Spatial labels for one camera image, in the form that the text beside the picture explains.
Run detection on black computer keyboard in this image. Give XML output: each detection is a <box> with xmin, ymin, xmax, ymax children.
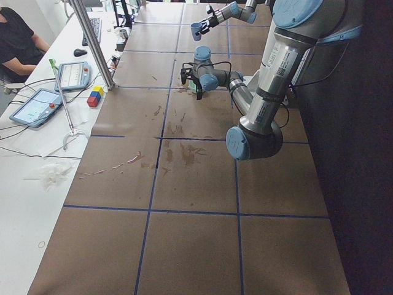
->
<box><xmin>82</xmin><ymin>17</ymin><xmax>102</xmax><ymax>46</ymax></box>

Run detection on blue toy block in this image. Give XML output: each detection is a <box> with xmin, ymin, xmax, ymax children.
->
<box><xmin>90</xmin><ymin>91</ymin><xmax>101</xmax><ymax>100</ymax></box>

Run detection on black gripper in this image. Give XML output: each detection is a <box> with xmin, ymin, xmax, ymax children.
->
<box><xmin>181</xmin><ymin>63</ymin><xmax>203</xmax><ymax>100</ymax></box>
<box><xmin>200</xmin><ymin>5</ymin><xmax>221</xmax><ymax>34</ymax></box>

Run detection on mint green bowl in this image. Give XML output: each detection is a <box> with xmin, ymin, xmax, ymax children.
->
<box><xmin>189</xmin><ymin>79</ymin><xmax>201</xmax><ymax>94</ymax></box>

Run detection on teach pendant tablet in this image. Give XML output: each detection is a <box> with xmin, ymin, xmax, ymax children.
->
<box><xmin>58</xmin><ymin>61</ymin><xmax>91</xmax><ymax>92</ymax></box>
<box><xmin>9</xmin><ymin>88</ymin><xmax>63</xmax><ymax>128</ymax></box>

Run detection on far teach pendant tablet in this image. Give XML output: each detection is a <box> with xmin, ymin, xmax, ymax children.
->
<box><xmin>58</xmin><ymin>61</ymin><xmax>91</xmax><ymax>92</ymax></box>

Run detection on person in black shirt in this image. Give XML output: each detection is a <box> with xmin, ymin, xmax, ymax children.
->
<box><xmin>1</xmin><ymin>7</ymin><xmax>50</xmax><ymax>83</ymax></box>

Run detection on light blue plastic cup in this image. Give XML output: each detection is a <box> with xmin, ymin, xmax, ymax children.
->
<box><xmin>190</xmin><ymin>22</ymin><xmax>202</xmax><ymax>41</ymax></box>

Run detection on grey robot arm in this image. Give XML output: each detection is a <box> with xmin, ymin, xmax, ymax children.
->
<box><xmin>190</xmin><ymin>1</ymin><xmax>265</xmax><ymax>36</ymax></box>
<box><xmin>181</xmin><ymin>1</ymin><xmax>364</xmax><ymax>160</ymax></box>

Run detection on aluminium frame post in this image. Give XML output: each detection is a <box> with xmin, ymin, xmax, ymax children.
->
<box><xmin>69</xmin><ymin>0</ymin><xmax>115</xmax><ymax>90</ymax></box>

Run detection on small metal cup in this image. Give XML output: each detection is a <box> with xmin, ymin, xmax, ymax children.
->
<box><xmin>119</xmin><ymin>29</ymin><xmax>128</xmax><ymax>39</ymax></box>

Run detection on near teach pendant tablet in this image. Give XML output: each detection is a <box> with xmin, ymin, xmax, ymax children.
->
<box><xmin>9</xmin><ymin>88</ymin><xmax>63</xmax><ymax>128</ymax></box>

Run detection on black computer mouse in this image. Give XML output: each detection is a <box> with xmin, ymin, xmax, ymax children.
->
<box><xmin>73</xmin><ymin>49</ymin><xmax>87</xmax><ymax>57</ymax></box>

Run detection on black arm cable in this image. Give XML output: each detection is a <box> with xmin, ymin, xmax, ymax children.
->
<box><xmin>182</xmin><ymin>60</ymin><xmax>234</xmax><ymax>93</ymax></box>

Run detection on yellow toy block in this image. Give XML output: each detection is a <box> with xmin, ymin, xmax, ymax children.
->
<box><xmin>93</xmin><ymin>86</ymin><xmax>104</xmax><ymax>96</ymax></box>

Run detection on green handled reacher grabber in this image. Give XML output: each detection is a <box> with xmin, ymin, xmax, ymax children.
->
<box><xmin>49</xmin><ymin>58</ymin><xmax>88</xmax><ymax>151</ymax></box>

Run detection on black pendant cable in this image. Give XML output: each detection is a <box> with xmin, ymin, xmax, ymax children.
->
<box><xmin>0</xmin><ymin>78</ymin><xmax>82</xmax><ymax>160</ymax></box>

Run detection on red toy block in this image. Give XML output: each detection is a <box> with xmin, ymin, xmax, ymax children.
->
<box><xmin>87</xmin><ymin>96</ymin><xmax>101</xmax><ymax>108</ymax></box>

